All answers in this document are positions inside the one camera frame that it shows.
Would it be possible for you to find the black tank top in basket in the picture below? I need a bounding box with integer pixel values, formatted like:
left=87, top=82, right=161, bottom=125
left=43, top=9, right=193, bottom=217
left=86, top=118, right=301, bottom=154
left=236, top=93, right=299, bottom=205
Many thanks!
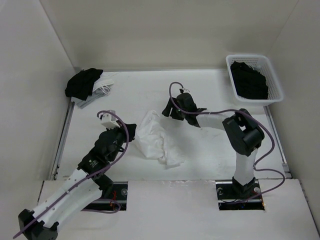
left=230, top=61, right=269, bottom=100

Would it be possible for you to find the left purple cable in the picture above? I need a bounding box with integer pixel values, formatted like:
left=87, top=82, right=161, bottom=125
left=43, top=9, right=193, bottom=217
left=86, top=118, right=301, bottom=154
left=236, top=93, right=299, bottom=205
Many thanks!
left=12, top=109, right=131, bottom=238

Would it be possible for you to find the white plastic basket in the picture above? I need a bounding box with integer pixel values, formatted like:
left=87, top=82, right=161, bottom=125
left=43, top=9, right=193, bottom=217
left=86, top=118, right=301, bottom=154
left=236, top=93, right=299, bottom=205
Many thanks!
left=225, top=54, right=284, bottom=107

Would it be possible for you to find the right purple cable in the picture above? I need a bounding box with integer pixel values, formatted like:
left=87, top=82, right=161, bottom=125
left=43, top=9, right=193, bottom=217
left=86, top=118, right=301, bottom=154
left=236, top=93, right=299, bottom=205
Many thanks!
left=168, top=81, right=286, bottom=205

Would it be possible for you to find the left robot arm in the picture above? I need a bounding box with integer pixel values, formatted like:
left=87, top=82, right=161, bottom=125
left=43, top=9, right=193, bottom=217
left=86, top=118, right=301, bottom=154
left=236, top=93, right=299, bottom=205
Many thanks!
left=18, top=123, right=137, bottom=240

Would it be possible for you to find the purple cable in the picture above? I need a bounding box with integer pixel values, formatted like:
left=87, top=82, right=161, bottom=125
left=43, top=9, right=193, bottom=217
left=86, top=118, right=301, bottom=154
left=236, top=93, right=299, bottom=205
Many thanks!
left=168, top=81, right=286, bottom=205
left=12, top=109, right=131, bottom=238

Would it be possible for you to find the folded black tank top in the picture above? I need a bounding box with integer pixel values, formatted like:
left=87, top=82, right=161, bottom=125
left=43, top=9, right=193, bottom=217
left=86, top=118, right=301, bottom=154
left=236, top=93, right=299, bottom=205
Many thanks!
left=65, top=68, right=103, bottom=101

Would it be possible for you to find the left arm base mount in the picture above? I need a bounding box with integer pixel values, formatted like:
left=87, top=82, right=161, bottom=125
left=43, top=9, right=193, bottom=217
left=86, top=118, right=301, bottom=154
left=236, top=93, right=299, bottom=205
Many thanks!
left=83, top=181, right=129, bottom=213

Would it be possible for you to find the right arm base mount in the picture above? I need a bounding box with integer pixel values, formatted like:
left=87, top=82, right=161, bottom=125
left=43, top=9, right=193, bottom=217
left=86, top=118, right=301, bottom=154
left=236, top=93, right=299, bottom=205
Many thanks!
left=215, top=180, right=265, bottom=211

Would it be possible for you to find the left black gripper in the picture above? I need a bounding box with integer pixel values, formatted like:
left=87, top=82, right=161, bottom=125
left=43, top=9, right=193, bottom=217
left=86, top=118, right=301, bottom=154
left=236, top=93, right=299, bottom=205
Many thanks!
left=106, top=119, right=137, bottom=162

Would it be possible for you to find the folded white tank top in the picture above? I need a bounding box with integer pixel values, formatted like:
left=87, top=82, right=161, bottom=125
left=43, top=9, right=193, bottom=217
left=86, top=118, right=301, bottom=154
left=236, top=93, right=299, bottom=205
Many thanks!
left=92, top=79, right=114, bottom=96

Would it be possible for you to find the folded grey tank top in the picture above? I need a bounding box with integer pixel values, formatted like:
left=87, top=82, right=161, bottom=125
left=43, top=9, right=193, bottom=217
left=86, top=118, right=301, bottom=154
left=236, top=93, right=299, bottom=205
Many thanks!
left=71, top=89, right=105, bottom=109

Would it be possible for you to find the white tank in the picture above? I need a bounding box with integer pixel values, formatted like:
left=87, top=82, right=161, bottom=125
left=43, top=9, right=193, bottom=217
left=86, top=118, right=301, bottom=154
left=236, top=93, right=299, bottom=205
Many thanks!
left=134, top=110, right=185, bottom=168
left=92, top=79, right=114, bottom=96

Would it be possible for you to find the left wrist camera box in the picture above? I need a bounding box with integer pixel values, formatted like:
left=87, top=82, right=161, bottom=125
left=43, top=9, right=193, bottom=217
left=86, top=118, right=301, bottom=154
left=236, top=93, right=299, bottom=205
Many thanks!
left=97, top=110, right=120, bottom=130

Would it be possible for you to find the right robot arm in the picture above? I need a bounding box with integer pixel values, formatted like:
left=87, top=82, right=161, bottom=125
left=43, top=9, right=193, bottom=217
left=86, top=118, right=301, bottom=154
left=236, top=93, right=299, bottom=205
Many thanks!
left=162, top=92, right=265, bottom=200

